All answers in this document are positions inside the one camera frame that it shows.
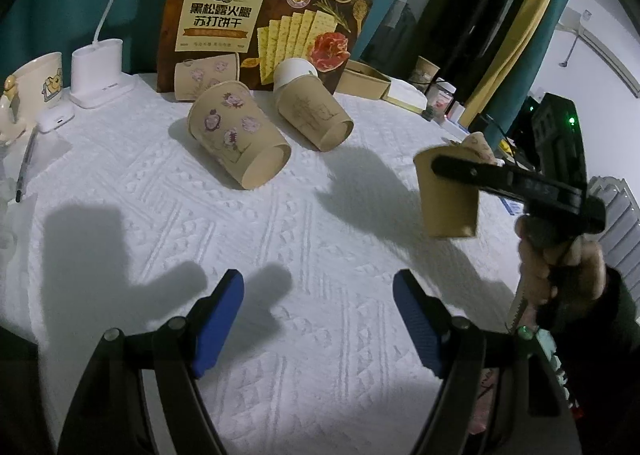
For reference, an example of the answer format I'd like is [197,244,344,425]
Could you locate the plain brown paper cup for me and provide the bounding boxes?
[413,145,480,238]

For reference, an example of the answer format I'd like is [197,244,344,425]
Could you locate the paper cup at table edge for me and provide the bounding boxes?
[445,131,499,166]

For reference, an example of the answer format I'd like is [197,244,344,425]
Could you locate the tall paper cup back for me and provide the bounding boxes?
[409,56,439,91]

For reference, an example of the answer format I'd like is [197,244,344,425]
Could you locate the floral brown paper cup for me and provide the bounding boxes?
[186,80,292,190]

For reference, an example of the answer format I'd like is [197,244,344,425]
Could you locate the white-rimmed brown paper cup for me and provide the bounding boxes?
[273,58,354,152]

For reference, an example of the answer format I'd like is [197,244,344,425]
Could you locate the floral paper cup behind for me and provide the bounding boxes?
[174,53,240,102]

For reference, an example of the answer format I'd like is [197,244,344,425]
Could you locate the person's right hand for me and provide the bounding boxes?
[515,217,606,308]

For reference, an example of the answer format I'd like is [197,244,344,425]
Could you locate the yellow and teal curtain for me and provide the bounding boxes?
[457,0,567,130]

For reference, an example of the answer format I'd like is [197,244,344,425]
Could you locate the white textured tablecloth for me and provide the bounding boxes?
[1,75,518,454]

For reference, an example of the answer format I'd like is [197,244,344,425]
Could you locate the white tissue pack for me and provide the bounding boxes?
[382,78,427,114]

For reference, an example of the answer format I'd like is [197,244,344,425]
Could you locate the kraft paper tray box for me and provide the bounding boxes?
[336,60,390,100]

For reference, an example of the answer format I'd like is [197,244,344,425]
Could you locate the black pen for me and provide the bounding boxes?
[14,128,38,204]

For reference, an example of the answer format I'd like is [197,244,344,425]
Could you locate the white earbuds case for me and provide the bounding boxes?
[37,101,75,134]

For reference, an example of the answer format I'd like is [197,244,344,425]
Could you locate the white desk lamp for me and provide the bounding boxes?
[70,0,134,110]

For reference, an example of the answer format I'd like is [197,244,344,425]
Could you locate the white cartoon mug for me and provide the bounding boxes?
[1,51,63,145]

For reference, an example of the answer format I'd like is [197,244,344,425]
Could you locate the brown cracker box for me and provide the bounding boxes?
[157,0,371,92]

